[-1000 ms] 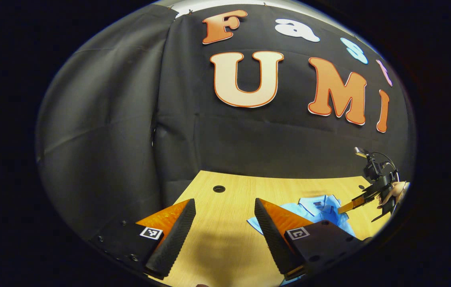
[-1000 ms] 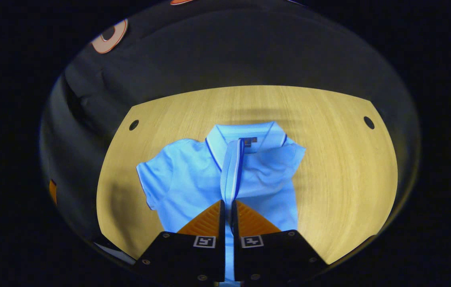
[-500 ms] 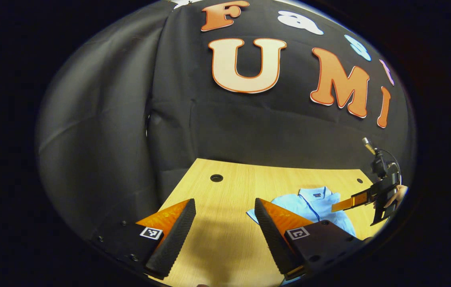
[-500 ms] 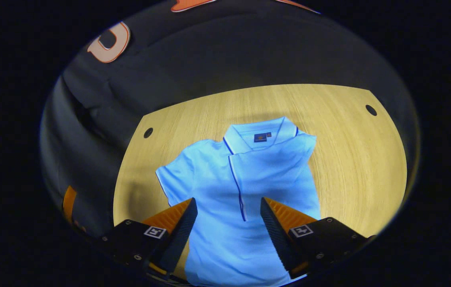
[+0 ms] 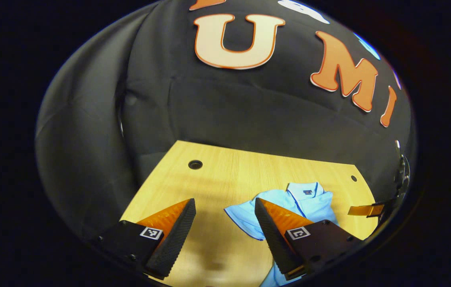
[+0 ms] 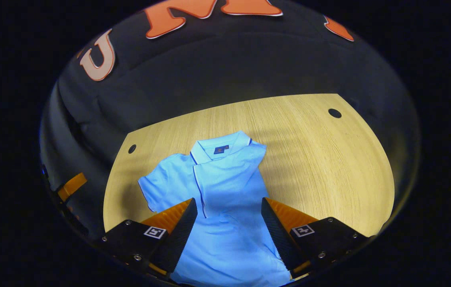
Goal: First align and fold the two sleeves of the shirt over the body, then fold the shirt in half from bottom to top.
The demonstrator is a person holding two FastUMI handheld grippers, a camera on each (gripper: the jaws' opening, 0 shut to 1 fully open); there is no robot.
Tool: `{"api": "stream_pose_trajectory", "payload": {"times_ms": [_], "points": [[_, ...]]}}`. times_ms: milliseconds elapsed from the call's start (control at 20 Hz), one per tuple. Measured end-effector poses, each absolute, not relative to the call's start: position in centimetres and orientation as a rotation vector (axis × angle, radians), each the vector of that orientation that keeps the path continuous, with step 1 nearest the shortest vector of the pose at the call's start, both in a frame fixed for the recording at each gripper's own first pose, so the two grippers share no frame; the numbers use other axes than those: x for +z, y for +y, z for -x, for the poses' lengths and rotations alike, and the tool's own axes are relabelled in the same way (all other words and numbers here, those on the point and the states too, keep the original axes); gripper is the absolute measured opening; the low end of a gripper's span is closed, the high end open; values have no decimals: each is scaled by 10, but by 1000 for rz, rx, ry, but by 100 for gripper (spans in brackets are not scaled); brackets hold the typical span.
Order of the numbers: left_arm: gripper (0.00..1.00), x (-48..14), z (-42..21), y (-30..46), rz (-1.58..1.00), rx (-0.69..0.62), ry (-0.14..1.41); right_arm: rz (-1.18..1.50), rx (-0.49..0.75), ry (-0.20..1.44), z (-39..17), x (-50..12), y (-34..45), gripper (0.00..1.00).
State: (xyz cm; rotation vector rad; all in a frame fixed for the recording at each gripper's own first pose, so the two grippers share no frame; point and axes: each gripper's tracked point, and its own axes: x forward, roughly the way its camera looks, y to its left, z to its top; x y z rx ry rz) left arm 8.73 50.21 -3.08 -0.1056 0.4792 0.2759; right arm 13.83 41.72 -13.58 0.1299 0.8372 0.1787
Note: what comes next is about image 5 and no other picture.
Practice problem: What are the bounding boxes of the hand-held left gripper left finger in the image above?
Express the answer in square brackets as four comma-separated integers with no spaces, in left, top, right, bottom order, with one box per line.
[97,198,197,279]

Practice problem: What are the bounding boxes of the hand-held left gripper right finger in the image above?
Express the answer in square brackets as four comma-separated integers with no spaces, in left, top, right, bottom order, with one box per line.
[254,198,365,281]

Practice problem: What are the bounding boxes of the light blue T-shirt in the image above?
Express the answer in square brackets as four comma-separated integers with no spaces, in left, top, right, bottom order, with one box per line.
[224,182,339,287]

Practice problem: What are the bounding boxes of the black backdrop cloth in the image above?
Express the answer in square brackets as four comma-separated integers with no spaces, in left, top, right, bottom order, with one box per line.
[35,0,415,244]

